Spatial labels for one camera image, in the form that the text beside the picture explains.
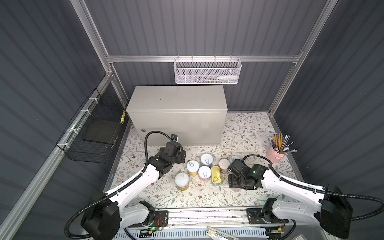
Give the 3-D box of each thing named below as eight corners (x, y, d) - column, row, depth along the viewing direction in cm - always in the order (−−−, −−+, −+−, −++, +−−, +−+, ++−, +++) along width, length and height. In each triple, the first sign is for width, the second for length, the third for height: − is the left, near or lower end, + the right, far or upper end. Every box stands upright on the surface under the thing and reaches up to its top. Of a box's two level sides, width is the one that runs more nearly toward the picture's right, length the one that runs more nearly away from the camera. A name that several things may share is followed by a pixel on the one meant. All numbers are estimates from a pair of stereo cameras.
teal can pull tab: (200, 168, 93) (201, 163, 88) (200, 158, 97) (200, 153, 92) (212, 168, 93) (213, 163, 88) (211, 158, 97) (212, 153, 92)
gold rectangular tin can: (211, 184, 86) (212, 181, 82) (210, 169, 92) (211, 165, 88) (220, 184, 86) (221, 181, 82) (218, 169, 92) (219, 165, 88)
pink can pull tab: (198, 181, 87) (198, 177, 83) (198, 169, 92) (198, 165, 87) (210, 181, 87) (211, 177, 82) (210, 169, 92) (210, 165, 87)
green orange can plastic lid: (176, 190, 84) (174, 185, 78) (177, 177, 89) (175, 172, 83) (188, 190, 84) (188, 185, 78) (189, 177, 89) (188, 172, 83)
